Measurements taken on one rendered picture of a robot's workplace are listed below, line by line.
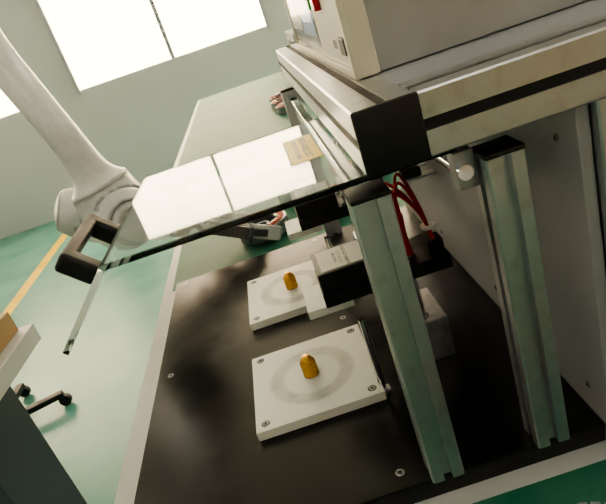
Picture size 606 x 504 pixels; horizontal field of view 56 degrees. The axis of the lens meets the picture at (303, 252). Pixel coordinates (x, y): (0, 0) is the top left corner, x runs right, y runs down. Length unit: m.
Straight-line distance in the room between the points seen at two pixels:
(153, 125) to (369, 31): 4.99
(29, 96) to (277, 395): 0.63
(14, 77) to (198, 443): 0.66
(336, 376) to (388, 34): 0.39
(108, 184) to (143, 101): 4.47
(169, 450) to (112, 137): 4.90
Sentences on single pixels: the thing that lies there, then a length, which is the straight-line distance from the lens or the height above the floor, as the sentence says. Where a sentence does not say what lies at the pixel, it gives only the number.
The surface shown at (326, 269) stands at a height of 0.92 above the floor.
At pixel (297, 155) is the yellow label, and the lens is 0.52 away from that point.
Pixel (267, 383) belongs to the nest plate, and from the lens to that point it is 0.73.
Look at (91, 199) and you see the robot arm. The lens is 0.96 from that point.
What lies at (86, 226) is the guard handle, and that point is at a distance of 0.58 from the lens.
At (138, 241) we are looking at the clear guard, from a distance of 0.45.
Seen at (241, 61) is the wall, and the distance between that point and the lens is 5.32.
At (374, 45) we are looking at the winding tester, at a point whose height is 1.14.
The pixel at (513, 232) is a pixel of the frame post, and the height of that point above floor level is 0.98.
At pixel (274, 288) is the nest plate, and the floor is 0.78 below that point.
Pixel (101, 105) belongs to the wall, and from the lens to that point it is 5.48.
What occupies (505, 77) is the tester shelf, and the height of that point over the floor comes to 1.11.
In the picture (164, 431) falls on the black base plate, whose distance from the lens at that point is 0.76.
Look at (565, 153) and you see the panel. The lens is 0.47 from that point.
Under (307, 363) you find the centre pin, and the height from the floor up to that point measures 0.80.
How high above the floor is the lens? 1.19
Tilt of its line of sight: 24 degrees down
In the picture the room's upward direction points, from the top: 19 degrees counter-clockwise
